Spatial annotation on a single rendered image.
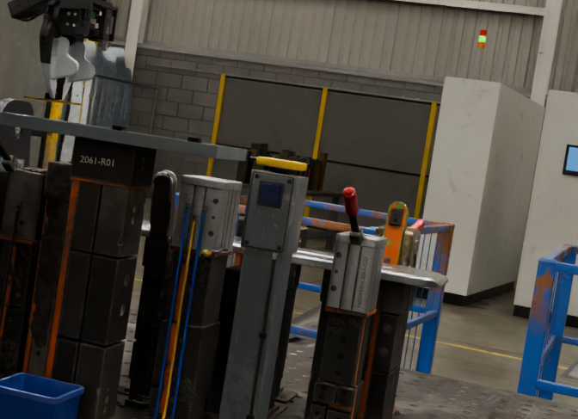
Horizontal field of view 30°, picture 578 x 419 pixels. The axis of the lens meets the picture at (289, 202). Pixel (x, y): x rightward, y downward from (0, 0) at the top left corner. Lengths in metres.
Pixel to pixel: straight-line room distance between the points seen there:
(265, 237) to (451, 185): 8.21
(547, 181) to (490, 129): 0.67
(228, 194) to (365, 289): 0.27
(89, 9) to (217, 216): 0.37
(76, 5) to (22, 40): 3.73
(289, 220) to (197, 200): 0.25
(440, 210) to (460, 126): 0.76
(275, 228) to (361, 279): 0.20
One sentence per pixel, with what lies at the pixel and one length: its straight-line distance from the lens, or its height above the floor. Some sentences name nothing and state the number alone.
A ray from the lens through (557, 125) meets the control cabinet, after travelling 9.62.
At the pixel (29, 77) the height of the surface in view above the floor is 1.32.
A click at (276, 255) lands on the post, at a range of 1.52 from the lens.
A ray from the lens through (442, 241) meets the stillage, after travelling 4.70.
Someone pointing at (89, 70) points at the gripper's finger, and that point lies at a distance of 1.69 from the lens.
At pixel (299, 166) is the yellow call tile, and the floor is 1.15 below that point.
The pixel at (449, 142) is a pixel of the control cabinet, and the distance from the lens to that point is 9.73.
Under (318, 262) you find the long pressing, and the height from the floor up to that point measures 1.00.
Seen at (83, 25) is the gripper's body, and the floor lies 1.31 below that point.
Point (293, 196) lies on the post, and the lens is 1.52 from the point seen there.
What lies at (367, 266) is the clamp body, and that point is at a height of 1.02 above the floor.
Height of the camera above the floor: 1.18
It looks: 3 degrees down
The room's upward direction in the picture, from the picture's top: 9 degrees clockwise
